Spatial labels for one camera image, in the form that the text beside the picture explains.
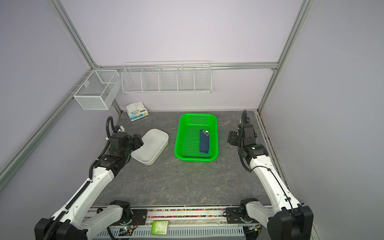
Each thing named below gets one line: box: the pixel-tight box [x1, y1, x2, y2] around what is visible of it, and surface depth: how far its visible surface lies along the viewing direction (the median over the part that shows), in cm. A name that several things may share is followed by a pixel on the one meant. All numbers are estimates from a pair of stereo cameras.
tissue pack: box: [125, 101, 149, 122], surface depth 115 cm
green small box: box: [151, 220, 168, 235], surface depth 71 cm
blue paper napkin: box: [200, 129, 209, 154], surface depth 102 cm
